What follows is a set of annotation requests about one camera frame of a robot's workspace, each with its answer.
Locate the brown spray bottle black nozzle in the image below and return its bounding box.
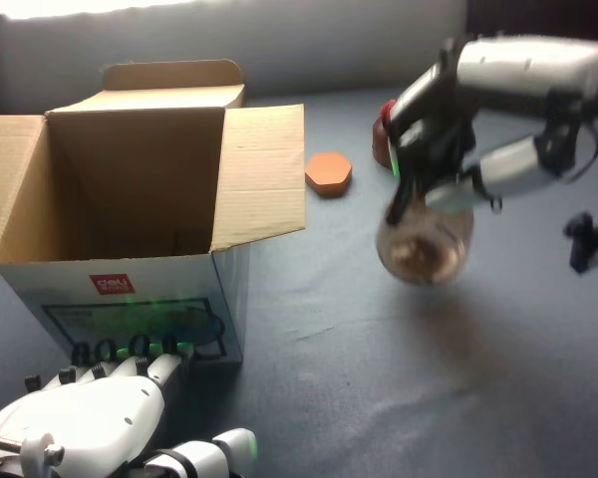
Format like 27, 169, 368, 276
377, 188, 475, 286

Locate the grey table cloth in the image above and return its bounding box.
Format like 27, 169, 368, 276
0, 4, 598, 478

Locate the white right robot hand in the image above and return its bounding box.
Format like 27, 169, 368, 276
385, 33, 598, 224

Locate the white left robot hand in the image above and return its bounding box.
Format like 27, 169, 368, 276
0, 335, 259, 478

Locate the open cardboard box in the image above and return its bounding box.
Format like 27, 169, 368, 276
0, 59, 308, 367

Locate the orange hexagon block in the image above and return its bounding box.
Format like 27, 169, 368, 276
304, 151, 354, 200

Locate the toy chocolate cake with strawberry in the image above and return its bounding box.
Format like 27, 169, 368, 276
371, 99, 405, 168

